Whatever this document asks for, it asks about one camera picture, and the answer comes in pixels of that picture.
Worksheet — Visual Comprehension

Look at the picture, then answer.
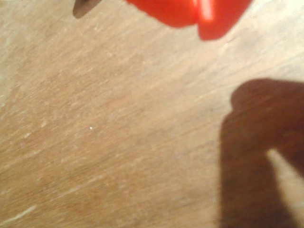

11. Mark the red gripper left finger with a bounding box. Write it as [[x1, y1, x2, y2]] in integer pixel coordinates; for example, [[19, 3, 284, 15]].
[[125, 0, 198, 28]]

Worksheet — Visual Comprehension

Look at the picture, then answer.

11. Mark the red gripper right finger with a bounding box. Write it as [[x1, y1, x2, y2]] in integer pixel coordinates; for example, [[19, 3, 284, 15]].
[[196, 0, 252, 41]]

